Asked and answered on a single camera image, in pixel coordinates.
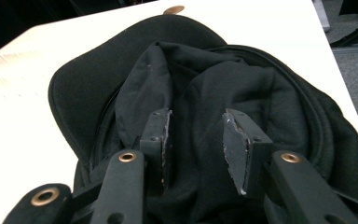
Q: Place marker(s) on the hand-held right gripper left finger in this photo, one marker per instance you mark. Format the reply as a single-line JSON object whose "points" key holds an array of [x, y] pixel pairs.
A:
{"points": [[154, 140]]}

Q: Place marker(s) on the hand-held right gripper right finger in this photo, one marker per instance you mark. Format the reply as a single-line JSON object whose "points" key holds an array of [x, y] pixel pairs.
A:
{"points": [[245, 149]]}

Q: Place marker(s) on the black baseball cap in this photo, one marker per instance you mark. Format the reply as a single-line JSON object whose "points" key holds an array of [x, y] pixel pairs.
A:
{"points": [[199, 99]]}

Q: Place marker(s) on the small round brown disc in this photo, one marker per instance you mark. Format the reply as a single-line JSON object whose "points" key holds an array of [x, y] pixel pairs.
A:
{"points": [[174, 10]]}

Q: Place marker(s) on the grey table leg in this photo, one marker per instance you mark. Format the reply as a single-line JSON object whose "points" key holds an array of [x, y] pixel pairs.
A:
{"points": [[322, 14]]}

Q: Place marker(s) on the black metal stand leg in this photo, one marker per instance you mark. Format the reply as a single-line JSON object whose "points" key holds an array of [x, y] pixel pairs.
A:
{"points": [[354, 32]]}

